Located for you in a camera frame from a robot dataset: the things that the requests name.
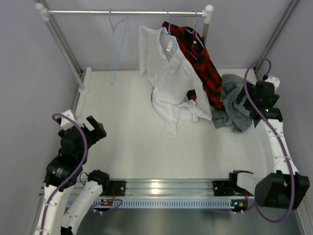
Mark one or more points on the red black plaid shirt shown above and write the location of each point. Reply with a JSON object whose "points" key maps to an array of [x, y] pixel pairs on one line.
{"points": [[203, 66]]}

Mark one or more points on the blue hanger under plaid shirt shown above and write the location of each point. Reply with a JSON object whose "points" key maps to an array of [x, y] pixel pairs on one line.
{"points": [[194, 43]]}

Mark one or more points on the white rack foot bar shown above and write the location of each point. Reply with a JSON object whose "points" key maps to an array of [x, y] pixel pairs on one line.
{"points": [[83, 93]]}

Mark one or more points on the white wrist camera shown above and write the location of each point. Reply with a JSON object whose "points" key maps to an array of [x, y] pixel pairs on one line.
{"points": [[273, 80], [67, 119]]}

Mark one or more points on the blue hanger under white shirt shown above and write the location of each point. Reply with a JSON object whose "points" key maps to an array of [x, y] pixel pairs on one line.
{"points": [[169, 22]]}

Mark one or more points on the rack upright pole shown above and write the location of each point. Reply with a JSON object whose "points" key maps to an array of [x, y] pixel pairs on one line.
{"points": [[206, 24], [65, 50]]}

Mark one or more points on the perforated cable duct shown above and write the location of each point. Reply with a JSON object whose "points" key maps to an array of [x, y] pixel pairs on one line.
{"points": [[221, 204]]}

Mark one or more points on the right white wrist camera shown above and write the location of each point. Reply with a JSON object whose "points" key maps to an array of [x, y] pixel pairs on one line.
{"points": [[273, 80]]}

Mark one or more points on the white shirt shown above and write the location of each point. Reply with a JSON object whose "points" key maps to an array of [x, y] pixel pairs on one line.
{"points": [[178, 92]]}

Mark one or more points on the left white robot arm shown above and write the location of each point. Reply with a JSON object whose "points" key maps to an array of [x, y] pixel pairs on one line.
{"points": [[61, 176]]}

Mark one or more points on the left rack upright pole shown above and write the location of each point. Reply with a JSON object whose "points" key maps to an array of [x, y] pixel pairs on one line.
{"points": [[65, 50]]}

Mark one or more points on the metal clothes rail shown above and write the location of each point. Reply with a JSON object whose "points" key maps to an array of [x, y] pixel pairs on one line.
{"points": [[206, 13]]}

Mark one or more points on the grey shirt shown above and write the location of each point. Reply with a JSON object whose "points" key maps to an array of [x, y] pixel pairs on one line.
{"points": [[234, 114]]}

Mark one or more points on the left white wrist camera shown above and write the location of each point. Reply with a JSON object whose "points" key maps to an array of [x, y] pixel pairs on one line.
{"points": [[67, 119]]}

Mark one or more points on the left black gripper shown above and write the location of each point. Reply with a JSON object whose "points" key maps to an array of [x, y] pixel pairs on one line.
{"points": [[97, 133]]}

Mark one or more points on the empty light blue hanger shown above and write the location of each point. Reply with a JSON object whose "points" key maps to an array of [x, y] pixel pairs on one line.
{"points": [[116, 45]]}

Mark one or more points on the right rack upright pole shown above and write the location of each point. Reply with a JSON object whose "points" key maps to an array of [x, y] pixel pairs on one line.
{"points": [[206, 24]]}

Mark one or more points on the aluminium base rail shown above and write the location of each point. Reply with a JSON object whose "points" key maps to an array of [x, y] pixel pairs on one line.
{"points": [[174, 188]]}

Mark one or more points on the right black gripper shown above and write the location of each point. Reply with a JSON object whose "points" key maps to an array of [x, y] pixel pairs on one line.
{"points": [[274, 97]]}

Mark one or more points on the right aluminium frame post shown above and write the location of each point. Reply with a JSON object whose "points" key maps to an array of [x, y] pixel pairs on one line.
{"points": [[280, 26]]}

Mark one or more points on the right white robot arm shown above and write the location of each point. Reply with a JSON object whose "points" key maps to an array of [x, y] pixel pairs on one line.
{"points": [[281, 182]]}

